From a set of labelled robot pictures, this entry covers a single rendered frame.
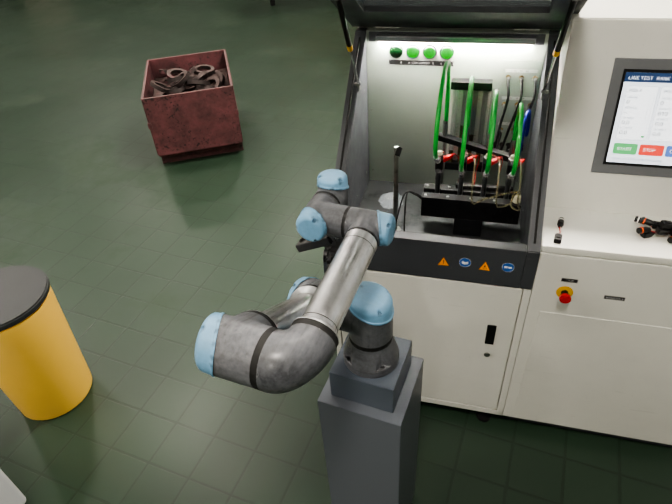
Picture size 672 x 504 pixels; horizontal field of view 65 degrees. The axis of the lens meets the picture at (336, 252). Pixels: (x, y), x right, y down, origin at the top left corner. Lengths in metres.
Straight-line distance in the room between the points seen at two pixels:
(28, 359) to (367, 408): 1.53
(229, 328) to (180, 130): 3.39
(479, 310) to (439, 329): 0.18
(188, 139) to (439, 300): 2.85
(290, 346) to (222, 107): 3.41
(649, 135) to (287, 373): 1.39
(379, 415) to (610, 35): 1.28
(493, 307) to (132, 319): 1.97
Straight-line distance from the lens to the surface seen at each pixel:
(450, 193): 1.98
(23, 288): 2.53
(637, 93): 1.88
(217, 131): 4.30
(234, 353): 0.96
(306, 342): 0.95
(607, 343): 2.07
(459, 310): 1.96
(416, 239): 1.77
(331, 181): 1.26
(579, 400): 2.31
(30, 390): 2.68
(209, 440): 2.49
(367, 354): 1.38
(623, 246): 1.84
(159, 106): 4.22
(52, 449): 2.74
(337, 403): 1.51
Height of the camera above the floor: 2.04
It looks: 39 degrees down
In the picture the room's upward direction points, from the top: 4 degrees counter-clockwise
